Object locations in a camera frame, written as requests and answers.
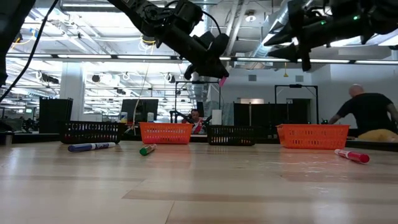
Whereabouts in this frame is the black ceiling cord reel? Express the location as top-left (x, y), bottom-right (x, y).
top-left (141, 34), bottom-right (158, 47)
top-left (12, 28), bottom-right (24, 44)

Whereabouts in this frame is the black computer monitor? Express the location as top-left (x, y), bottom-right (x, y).
top-left (121, 98), bottom-right (159, 124)

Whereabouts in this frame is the black background rig frame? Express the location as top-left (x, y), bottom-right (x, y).
top-left (174, 80), bottom-right (222, 125)
top-left (274, 83), bottom-right (320, 124)

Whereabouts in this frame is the navy cap thin white marker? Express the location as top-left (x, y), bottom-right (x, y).
top-left (67, 142), bottom-right (117, 153)

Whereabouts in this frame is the green cap thin white marker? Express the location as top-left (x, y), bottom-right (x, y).
top-left (139, 143), bottom-right (157, 156)

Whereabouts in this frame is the thin black hanging cable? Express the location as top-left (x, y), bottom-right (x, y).
top-left (0, 0), bottom-right (60, 103)

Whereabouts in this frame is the silver ventilation duct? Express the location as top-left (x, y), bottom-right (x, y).
top-left (248, 0), bottom-right (295, 58)

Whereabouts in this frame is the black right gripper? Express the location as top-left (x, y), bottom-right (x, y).
top-left (263, 0), bottom-right (376, 73)

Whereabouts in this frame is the white paper roll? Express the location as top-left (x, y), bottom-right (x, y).
top-left (211, 109), bottom-right (223, 126)

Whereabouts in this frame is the black partition panel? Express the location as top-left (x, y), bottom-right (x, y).
top-left (39, 98), bottom-right (74, 134)
top-left (233, 102), bottom-right (289, 127)

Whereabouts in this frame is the red cap thin white marker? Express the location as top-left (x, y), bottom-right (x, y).
top-left (334, 148), bottom-right (371, 164)

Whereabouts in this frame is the person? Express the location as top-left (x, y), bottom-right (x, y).
top-left (328, 83), bottom-right (398, 143)
top-left (186, 108), bottom-right (206, 134)

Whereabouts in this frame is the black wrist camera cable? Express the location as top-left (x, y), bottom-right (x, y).
top-left (201, 11), bottom-right (223, 35)

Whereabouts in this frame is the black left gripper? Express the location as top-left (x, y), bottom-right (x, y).
top-left (160, 23), bottom-right (231, 80)

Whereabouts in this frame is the orange plastic lattice basket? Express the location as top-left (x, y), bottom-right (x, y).
top-left (139, 121), bottom-right (194, 145)
top-left (275, 123), bottom-right (351, 150)

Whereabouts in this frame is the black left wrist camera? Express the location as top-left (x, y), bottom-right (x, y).
top-left (175, 1), bottom-right (204, 30)

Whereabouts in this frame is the black plastic lattice basket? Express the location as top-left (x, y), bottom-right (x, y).
top-left (60, 121), bottom-right (127, 144)
top-left (206, 124), bottom-right (257, 146)

